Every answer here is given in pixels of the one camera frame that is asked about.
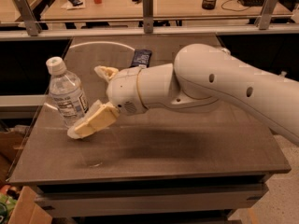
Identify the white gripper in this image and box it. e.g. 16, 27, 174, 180
67, 65, 147, 139

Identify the clear plastic water bottle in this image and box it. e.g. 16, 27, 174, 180
46, 57, 89, 127

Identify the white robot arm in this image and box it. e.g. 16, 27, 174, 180
67, 44, 299, 144

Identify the dark blue snack bar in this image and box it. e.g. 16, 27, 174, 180
131, 49, 152, 68

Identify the black phone on paper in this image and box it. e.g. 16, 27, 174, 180
62, 0, 85, 10

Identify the black mesh cup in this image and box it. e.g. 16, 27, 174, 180
202, 0, 217, 10

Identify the cardboard box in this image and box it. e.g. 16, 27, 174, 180
8, 186, 52, 224

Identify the left metal bracket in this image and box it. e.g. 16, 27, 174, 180
13, 0, 41, 36

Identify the metal bracket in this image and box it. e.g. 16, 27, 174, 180
143, 0, 153, 34
13, 0, 41, 36
254, 0, 278, 30

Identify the middle metal bracket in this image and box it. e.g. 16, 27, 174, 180
143, 0, 153, 34

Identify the black cable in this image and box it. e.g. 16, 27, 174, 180
221, 0, 251, 13

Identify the right metal bracket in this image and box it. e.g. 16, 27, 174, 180
254, 0, 278, 30

